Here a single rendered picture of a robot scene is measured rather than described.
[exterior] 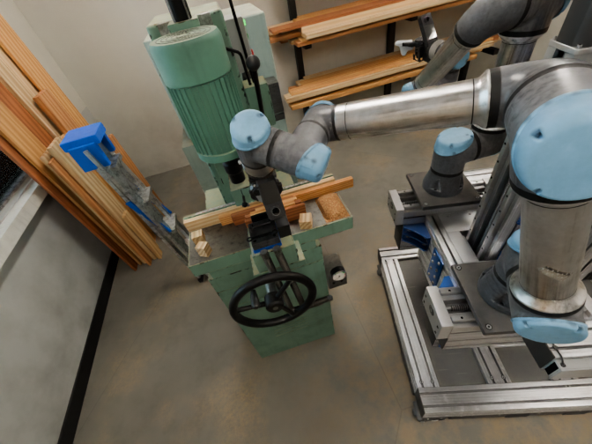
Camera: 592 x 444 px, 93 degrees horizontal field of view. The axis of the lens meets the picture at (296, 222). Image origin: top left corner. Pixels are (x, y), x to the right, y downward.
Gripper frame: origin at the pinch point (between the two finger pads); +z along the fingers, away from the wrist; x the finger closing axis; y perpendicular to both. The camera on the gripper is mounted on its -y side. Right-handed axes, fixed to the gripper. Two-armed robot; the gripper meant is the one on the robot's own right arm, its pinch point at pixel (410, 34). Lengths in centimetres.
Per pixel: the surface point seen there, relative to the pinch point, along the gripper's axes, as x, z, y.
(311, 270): -82, -66, 46
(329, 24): 5, 131, 15
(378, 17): 43, 122, 22
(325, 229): -71, -66, 27
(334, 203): -64, -60, 22
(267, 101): -72, -32, -10
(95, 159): -155, 2, -4
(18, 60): -200, 97, -43
